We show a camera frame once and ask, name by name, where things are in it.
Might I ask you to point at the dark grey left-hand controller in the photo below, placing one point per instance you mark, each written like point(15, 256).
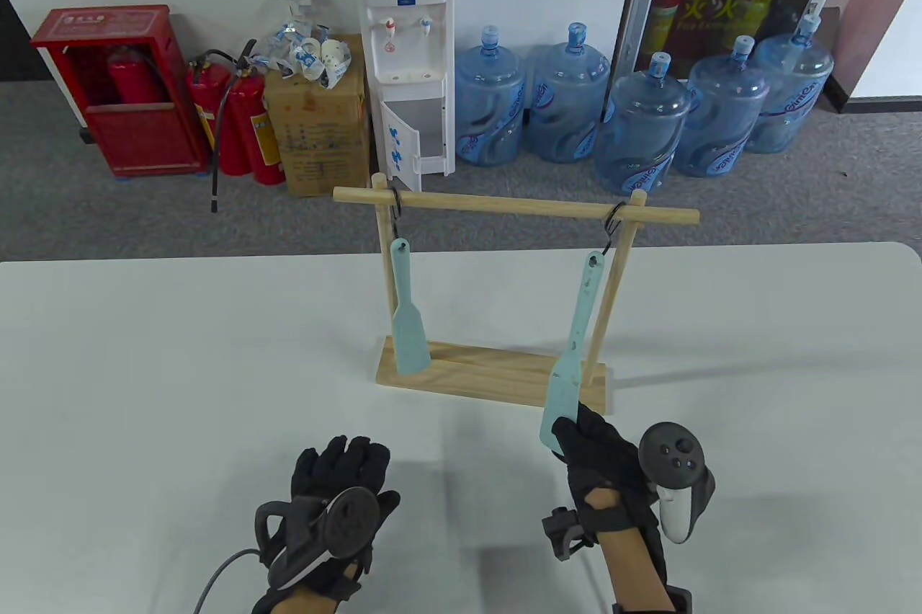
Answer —
point(346, 517)

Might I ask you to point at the person's left middle finger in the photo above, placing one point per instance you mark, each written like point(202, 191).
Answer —
point(358, 454)

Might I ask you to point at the person's left forearm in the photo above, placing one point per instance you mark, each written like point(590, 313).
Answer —
point(317, 601)

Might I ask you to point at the red fire extinguisher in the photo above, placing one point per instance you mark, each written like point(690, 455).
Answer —
point(137, 77)
point(205, 109)
point(259, 131)

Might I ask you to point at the person's left hand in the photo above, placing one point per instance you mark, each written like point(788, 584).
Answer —
point(311, 481)

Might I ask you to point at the black metal hook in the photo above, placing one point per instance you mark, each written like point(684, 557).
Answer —
point(614, 228)
point(395, 210)

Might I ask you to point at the pile of paper cups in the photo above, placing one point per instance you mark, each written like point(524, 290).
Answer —
point(310, 59)

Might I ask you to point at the person's right thumb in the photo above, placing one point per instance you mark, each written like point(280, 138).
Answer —
point(592, 421)

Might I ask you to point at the blue water jug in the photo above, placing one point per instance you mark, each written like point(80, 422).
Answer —
point(569, 102)
point(641, 131)
point(490, 102)
point(792, 88)
point(724, 117)

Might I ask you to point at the brown cardboard box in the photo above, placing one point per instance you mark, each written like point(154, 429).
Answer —
point(320, 131)

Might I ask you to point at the white water dispenser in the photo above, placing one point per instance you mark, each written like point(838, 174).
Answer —
point(407, 30)

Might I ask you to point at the grey and white right-hand controller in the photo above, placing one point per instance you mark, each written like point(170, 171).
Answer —
point(673, 463)

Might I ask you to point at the person's left little finger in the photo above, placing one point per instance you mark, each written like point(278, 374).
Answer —
point(305, 466)

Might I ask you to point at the person's right hand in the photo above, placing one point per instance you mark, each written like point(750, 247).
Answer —
point(601, 455)

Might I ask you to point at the wooden hanging rack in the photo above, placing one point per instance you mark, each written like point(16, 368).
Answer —
point(497, 372)

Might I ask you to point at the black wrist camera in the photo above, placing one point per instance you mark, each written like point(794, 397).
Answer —
point(565, 535)

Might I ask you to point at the person's left thumb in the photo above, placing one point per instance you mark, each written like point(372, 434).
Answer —
point(390, 504)

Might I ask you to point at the red fire extinguisher cabinet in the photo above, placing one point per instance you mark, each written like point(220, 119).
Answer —
point(148, 138)

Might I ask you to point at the long light blue spatula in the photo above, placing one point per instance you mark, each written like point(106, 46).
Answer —
point(565, 383)

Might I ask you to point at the brown wooden door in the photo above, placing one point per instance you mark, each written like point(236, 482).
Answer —
point(882, 1)

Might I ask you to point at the short light blue spatula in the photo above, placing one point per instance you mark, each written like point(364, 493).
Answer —
point(409, 340)

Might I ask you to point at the person's right forearm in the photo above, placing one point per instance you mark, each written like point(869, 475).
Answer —
point(630, 571)

